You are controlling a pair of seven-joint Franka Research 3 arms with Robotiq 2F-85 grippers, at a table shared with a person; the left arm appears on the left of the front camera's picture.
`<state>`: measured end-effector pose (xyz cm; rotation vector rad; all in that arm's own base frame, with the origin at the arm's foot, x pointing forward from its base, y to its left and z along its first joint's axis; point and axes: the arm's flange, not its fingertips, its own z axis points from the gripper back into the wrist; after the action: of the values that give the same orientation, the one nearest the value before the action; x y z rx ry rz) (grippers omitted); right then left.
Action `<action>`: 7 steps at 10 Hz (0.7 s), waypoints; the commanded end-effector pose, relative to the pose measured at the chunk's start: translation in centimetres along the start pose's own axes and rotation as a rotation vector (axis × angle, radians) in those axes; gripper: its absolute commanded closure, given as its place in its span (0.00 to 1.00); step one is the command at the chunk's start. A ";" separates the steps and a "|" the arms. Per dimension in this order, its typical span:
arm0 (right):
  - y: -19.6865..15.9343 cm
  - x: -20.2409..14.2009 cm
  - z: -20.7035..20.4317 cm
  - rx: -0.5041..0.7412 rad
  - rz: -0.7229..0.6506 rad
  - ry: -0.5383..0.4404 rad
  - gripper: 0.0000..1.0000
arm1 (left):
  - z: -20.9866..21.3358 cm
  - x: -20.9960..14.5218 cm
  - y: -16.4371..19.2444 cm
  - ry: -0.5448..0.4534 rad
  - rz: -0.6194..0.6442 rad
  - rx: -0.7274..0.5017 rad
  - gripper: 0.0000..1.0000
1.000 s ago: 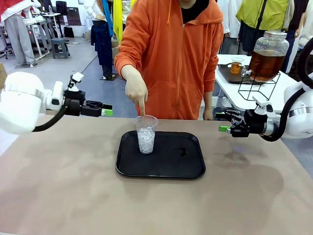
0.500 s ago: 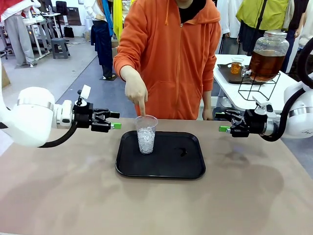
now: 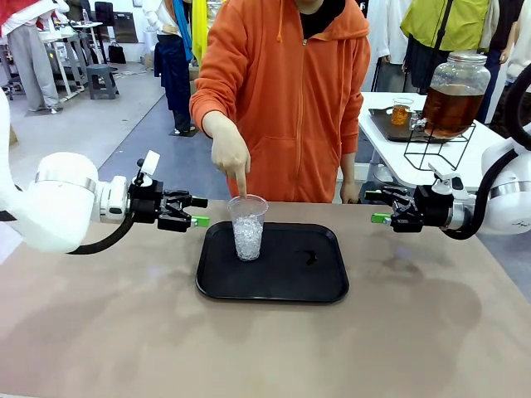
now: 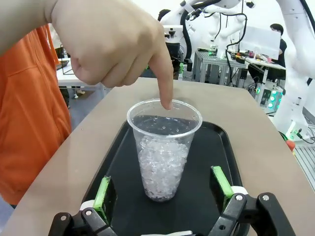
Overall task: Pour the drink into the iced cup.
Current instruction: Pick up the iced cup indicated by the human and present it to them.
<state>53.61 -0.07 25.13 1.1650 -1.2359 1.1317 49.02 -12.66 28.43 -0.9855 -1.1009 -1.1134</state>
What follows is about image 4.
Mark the white side table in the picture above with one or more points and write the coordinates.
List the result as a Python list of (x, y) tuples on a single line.
[(73, 79)]

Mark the person's left forearm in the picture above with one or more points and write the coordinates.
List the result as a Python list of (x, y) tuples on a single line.
[(19, 19)]

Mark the white monitor back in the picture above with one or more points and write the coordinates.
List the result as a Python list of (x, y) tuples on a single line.
[(261, 41)]

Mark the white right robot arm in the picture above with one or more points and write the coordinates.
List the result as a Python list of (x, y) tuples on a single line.
[(299, 49)]

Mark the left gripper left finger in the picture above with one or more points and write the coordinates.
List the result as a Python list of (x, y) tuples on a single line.
[(100, 194)]

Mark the person's left hand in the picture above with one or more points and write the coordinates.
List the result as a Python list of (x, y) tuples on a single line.
[(110, 37)]

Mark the black serving tray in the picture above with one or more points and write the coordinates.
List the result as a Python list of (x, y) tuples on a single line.
[(197, 159)]

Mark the grey aluminium frame table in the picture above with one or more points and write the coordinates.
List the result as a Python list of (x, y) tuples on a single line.
[(199, 68)]

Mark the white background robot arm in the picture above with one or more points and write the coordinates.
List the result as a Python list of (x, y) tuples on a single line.
[(221, 50)]

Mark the background person in black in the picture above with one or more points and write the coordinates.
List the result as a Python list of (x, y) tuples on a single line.
[(283, 51)]

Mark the clear plastic cup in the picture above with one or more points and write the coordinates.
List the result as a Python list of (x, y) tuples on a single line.
[(160, 172)]

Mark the person in orange hoodie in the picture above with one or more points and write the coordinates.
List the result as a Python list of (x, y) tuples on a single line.
[(29, 110)]

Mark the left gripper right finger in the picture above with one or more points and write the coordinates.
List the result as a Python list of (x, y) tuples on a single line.
[(222, 184)]

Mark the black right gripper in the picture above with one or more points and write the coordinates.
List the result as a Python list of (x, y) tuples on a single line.
[(176, 50)]

